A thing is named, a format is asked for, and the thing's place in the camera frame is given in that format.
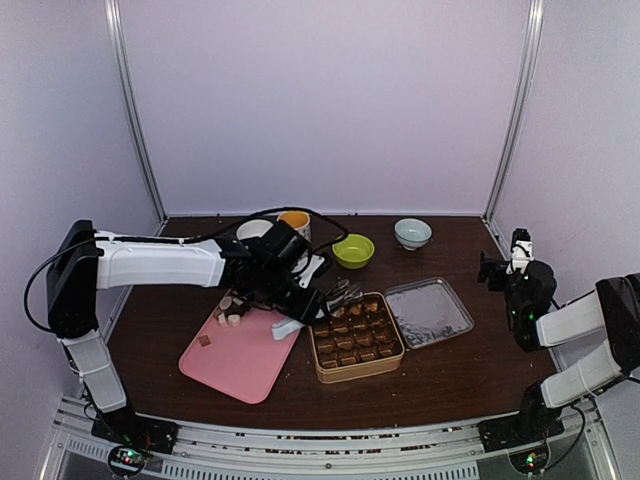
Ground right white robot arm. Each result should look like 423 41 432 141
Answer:
477 245 639 442

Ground left aluminium frame post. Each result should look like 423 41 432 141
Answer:
104 0 168 224

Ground left circuit board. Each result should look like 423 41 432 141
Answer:
107 445 148 478

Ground gold chocolate tin box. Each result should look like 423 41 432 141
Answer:
309 292 405 384

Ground pale blue ceramic bowl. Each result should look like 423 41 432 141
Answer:
394 218 432 251

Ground white metal tongs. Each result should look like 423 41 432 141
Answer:
271 279 363 341

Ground pink plastic tray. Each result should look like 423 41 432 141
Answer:
179 291 304 405

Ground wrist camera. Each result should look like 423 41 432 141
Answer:
292 253 332 288
506 228 534 275

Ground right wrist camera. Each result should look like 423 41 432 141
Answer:
506 228 534 275

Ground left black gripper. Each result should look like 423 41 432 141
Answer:
256 264 332 326

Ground right circuit board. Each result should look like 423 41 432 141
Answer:
508 446 550 476

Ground bear print tin lid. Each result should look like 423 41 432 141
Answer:
383 277 474 350

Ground circuit board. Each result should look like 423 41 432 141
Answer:
107 445 148 478
508 446 550 476

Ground aluminium frame post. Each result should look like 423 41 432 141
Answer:
483 0 545 224
104 0 168 224

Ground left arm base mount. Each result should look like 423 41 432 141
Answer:
91 413 179 454

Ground right aluminium frame post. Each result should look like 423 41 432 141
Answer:
483 0 545 224

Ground white patterned mug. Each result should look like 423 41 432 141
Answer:
276 210 311 246

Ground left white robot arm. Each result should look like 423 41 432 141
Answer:
38 220 329 444

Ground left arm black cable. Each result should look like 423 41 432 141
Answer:
22 205 350 331

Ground white dark blue bowl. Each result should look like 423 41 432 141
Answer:
236 218 274 240

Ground lime green bowl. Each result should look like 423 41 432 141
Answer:
332 234 375 270

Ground front aluminium rail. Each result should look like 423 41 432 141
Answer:
39 394 616 480

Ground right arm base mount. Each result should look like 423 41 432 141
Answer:
477 414 565 453

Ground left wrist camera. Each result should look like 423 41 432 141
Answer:
292 253 332 288

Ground brown chocolate on tray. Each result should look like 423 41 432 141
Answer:
198 335 211 347

